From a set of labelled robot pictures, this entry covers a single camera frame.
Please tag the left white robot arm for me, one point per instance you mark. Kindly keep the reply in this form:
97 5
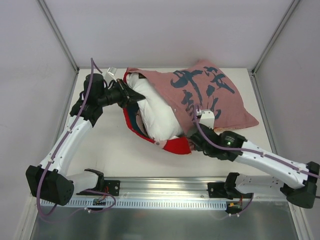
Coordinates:
49 180

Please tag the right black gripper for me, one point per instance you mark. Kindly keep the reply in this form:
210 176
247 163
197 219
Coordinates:
199 141

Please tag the white pillow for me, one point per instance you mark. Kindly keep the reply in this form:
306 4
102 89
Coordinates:
157 116

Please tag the left aluminium frame post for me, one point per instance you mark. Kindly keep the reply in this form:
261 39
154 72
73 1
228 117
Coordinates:
57 33

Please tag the aluminium frame post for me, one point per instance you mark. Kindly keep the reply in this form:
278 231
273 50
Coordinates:
276 34
57 33

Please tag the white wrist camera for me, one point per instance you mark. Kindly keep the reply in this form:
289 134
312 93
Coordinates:
206 117
111 73

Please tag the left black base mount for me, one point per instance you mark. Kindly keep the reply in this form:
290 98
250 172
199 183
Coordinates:
109 186

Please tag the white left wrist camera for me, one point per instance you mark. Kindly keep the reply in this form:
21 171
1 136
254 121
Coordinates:
111 73

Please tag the white slotted cable duct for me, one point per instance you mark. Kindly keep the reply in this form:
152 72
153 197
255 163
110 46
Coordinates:
131 203

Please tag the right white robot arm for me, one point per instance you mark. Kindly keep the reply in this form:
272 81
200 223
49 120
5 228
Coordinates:
295 181

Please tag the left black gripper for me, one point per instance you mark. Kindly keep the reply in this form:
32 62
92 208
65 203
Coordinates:
124 92

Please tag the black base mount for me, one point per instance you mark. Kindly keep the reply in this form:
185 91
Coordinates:
109 186
223 190

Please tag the right aluminium frame post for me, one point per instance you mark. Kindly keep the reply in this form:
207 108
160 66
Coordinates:
276 34

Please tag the pink printed pillowcase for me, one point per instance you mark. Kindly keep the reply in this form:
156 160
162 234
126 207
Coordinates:
203 84

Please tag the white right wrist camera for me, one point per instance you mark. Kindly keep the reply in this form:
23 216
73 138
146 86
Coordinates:
206 117

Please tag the aluminium mounting rail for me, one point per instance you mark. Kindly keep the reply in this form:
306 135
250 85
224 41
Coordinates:
171 188

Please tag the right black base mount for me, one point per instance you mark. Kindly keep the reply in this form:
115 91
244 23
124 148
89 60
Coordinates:
223 190

